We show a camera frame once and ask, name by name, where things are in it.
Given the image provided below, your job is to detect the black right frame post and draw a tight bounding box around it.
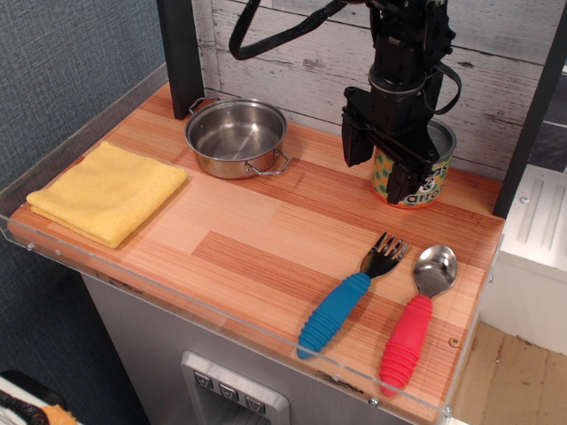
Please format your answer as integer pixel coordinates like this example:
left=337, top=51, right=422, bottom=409
left=493, top=2, right=566, bottom=219

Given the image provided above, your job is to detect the peas and carrots toy can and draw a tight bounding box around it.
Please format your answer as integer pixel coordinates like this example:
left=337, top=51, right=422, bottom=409
left=371, top=120, right=457, bottom=209

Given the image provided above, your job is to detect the grey toy fridge cabinet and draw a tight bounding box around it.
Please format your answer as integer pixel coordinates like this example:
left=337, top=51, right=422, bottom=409
left=79, top=270, right=444, bottom=425

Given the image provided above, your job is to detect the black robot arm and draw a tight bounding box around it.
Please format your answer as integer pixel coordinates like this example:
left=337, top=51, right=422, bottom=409
left=342, top=1, right=462, bottom=205

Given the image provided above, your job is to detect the white toy sink unit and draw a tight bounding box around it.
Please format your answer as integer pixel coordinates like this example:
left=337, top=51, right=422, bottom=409
left=480, top=165, right=566, bottom=354

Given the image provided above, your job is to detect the black braided cable sleeve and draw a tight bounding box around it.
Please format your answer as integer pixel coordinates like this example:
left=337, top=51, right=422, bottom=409
left=228, top=0, right=373, bottom=62

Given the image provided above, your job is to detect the black left frame post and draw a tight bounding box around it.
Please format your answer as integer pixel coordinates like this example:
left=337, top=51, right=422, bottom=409
left=157, top=0, right=205, bottom=120

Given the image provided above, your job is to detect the black flat gripper cable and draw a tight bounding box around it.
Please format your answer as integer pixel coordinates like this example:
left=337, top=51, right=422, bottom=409
left=424, top=61, right=462, bottom=118

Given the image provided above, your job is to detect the blue handled toy fork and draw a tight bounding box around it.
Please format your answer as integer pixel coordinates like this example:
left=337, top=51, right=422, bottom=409
left=296, top=233, right=409, bottom=359

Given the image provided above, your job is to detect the red handled toy spoon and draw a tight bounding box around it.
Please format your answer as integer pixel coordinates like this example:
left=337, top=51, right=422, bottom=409
left=378, top=244, right=458, bottom=397

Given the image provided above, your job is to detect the black frame post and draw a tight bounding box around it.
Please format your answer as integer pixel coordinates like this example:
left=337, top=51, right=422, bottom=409
left=157, top=0, right=205, bottom=120
left=493, top=2, right=566, bottom=219

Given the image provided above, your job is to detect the yellow folded cloth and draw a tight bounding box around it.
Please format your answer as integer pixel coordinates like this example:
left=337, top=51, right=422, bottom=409
left=27, top=142, right=188, bottom=249

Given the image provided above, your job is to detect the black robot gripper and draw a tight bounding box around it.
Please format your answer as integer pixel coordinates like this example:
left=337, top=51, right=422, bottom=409
left=342, top=79, right=441, bottom=205

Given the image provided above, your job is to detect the stainless steel pot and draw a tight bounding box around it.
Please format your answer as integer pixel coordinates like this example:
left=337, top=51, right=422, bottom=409
left=185, top=97, right=291, bottom=180

